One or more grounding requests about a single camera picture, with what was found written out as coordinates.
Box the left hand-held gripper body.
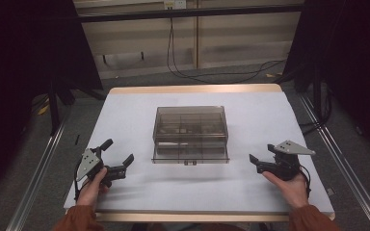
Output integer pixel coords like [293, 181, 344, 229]
[76, 147, 127, 189]

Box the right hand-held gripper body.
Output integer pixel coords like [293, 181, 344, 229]
[255, 140, 316, 181]

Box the smoky transparent plastic drawer box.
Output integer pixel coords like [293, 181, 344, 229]
[151, 105, 230, 167]

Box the person's left hand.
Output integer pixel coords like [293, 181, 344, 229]
[76, 167, 110, 208]

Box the person's right hand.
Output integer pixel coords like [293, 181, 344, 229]
[261, 170, 310, 210]

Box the white table mat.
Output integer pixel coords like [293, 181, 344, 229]
[63, 90, 335, 216]

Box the black metal stand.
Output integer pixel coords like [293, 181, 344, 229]
[46, 80, 62, 137]
[311, 61, 325, 123]

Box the black curtain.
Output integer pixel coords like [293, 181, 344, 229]
[0, 0, 104, 205]
[282, 0, 370, 165]

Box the black horizontal bar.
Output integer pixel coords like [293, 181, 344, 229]
[76, 4, 304, 23]

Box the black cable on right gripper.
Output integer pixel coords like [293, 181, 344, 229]
[297, 164, 312, 198]

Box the aluminium floor rail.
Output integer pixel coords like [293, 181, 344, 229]
[5, 119, 68, 231]
[298, 92, 370, 231]

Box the black cable on floor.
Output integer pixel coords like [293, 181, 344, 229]
[166, 17, 287, 85]

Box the white wall socket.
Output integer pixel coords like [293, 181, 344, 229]
[163, 0, 187, 10]

